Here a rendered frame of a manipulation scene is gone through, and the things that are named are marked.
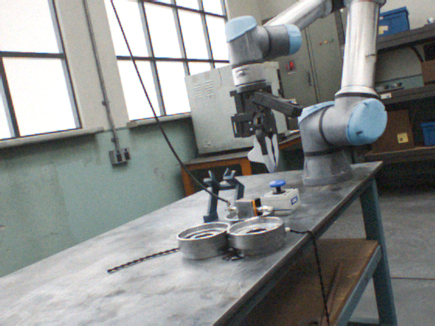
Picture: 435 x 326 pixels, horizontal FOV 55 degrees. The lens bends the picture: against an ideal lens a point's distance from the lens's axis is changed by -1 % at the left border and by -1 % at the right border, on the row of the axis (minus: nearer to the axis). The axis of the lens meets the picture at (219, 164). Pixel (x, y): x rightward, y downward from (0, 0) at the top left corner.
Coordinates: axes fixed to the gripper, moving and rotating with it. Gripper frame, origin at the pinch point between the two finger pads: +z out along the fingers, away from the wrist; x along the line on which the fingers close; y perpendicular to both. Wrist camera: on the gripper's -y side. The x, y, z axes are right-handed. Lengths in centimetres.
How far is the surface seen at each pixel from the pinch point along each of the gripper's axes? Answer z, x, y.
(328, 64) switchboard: -49, -354, 86
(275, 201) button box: 7.3, 3.5, -0.4
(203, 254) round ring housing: 9.7, 30.8, 2.4
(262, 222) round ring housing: 7.5, 19.6, -4.8
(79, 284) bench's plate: 10.6, 43.8, 21.2
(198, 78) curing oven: -48, -184, 136
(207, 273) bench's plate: 10.6, 36.9, -2.4
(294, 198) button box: 7.7, 0.1, -3.6
